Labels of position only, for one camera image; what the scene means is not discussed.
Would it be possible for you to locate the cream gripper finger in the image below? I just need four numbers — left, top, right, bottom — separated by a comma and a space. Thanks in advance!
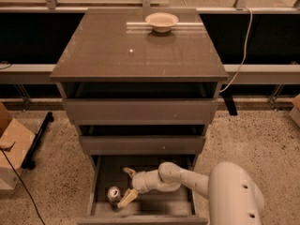
123, 167, 137, 178
117, 188, 139, 208

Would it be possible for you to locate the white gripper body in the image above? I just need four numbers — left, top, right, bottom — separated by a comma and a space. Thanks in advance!
132, 172, 149, 194

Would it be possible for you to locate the silver 7up can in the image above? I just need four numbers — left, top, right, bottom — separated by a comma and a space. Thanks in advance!
107, 187, 122, 207

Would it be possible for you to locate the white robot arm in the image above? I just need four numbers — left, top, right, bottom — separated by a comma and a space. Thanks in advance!
117, 161, 264, 225

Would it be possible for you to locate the bottom open grey drawer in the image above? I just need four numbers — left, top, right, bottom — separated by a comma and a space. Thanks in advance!
77, 155, 208, 225

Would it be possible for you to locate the middle grey drawer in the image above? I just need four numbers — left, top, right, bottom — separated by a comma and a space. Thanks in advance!
80, 136, 205, 155

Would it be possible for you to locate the top grey drawer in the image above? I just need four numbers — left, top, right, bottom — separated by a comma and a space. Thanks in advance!
63, 98, 218, 125

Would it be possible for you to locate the grey drawer cabinet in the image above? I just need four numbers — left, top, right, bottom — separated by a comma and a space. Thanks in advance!
50, 7, 229, 225

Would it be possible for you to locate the black bar on floor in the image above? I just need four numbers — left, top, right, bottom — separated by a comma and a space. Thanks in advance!
22, 112, 54, 170

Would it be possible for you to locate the cardboard box left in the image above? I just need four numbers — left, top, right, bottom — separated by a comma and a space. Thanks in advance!
0, 103, 35, 190

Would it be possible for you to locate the cardboard box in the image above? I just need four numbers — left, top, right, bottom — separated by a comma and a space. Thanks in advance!
289, 94, 300, 127
0, 103, 35, 190

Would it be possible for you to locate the white bowl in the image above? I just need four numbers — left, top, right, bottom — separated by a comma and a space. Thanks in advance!
145, 12, 179, 33

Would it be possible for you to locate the cardboard box right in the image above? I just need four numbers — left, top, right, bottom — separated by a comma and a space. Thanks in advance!
289, 94, 300, 127

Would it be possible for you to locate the black cable on floor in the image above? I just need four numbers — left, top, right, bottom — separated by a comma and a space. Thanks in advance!
0, 148, 46, 225

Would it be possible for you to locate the metal window rail frame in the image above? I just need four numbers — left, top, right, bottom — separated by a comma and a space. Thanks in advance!
0, 0, 299, 84

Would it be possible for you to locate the white cable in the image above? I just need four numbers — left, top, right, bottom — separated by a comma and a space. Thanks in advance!
218, 7, 253, 95

